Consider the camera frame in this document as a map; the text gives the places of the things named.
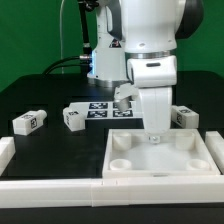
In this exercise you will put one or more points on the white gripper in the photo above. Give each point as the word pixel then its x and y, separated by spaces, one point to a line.
pixel 153 79

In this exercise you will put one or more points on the white square tabletop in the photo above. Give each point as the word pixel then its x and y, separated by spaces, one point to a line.
pixel 181 152

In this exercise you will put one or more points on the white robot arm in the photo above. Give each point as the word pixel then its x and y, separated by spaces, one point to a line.
pixel 135 53

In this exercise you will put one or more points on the white front fence bar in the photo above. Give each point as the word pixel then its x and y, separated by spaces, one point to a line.
pixel 110 192

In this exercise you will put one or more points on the white fence bar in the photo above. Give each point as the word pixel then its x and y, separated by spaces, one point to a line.
pixel 215 144
pixel 110 192
pixel 7 151

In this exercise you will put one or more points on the white right fence bar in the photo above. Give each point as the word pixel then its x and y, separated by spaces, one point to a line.
pixel 215 144

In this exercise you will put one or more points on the white fiducial marker sheet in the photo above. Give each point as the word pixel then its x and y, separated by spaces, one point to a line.
pixel 105 110

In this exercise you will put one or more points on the white left fence bar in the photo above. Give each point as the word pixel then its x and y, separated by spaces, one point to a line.
pixel 7 151

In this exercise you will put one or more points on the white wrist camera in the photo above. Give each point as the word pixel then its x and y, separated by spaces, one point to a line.
pixel 122 94

